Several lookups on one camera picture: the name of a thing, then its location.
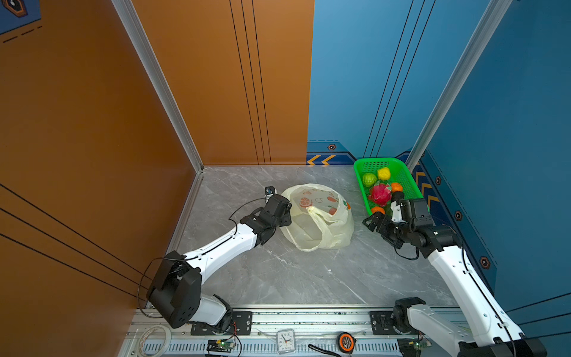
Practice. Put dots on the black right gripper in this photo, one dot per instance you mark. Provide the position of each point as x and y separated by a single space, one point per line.
381 228

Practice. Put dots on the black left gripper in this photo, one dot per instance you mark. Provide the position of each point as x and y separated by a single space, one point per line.
286 217

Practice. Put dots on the red dragon fruit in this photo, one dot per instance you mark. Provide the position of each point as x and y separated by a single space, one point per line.
380 194

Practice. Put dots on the orange fruit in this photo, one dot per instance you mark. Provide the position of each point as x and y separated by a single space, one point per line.
376 210
396 187

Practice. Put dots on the bumpy light green fruit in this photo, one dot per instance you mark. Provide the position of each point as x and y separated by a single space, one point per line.
369 179

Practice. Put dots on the yellow lemon fruit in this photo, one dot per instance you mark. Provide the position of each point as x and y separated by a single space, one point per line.
384 174

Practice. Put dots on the yellow printed plastic bag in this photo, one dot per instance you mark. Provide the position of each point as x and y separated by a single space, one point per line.
320 218

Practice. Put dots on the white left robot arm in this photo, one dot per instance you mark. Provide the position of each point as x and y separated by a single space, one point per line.
176 289

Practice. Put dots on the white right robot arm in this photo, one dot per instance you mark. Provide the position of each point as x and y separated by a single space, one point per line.
492 332

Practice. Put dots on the green plastic basket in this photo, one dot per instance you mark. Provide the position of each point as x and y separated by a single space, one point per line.
399 173

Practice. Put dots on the orange black tape measure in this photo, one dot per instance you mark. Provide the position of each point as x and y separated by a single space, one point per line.
346 343

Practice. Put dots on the small white clock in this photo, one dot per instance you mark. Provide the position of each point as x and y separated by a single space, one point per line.
285 341

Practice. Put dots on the left green circuit board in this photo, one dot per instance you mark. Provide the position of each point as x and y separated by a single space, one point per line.
220 347

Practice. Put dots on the green circuit board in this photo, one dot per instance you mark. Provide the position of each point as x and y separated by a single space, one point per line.
220 347
413 348

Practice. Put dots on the right green circuit board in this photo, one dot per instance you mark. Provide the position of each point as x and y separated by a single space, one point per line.
413 348

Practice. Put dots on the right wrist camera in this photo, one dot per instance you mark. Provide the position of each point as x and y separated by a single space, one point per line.
396 212

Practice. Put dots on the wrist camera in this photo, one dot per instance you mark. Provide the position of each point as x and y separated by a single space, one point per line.
396 212
269 191

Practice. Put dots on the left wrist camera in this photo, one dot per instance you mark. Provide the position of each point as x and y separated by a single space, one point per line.
269 191

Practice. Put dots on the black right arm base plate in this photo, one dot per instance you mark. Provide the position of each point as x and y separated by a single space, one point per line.
391 323

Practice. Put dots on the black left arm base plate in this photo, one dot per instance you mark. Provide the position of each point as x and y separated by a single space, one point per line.
237 323

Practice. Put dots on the aluminium front rail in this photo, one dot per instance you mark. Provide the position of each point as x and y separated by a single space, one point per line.
316 330

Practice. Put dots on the aluminium corner post left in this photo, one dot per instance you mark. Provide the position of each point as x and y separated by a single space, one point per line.
141 43

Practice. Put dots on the aluminium corner post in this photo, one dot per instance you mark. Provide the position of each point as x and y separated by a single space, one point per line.
476 45
141 43

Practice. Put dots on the aluminium corner post right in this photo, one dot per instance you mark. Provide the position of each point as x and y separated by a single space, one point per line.
476 45

